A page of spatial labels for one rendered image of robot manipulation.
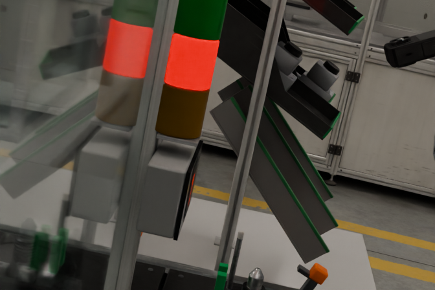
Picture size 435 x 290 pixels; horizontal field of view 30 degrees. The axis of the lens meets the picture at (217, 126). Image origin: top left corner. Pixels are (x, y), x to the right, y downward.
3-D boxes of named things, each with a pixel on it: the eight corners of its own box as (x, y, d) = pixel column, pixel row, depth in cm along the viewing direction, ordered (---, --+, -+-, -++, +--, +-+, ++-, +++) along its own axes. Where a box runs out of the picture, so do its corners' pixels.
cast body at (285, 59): (286, 92, 130) (313, 57, 128) (281, 96, 126) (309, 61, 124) (245, 59, 130) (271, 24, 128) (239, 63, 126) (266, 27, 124)
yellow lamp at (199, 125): (202, 130, 84) (211, 85, 83) (197, 142, 79) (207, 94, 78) (155, 120, 84) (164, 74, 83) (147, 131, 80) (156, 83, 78)
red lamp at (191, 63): (211, 83, 83) (221, 37, 82) (207, 93, 78) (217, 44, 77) (164, 74, 83) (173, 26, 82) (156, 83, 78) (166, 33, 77)
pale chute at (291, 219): (316, 237, 138) (338, 224, 137) (305, 265, 126) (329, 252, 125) (228, 97, 137) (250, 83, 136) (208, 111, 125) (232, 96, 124)
